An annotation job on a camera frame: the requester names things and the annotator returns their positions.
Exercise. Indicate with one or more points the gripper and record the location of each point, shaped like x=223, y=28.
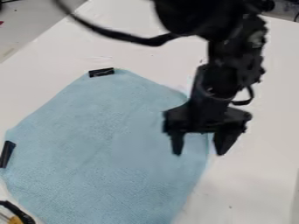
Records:
x=210, y=108

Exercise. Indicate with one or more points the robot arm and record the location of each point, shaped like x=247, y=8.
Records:
x=218, y=20

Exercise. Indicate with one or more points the light blue cloth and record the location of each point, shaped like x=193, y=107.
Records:
x=105, y=151

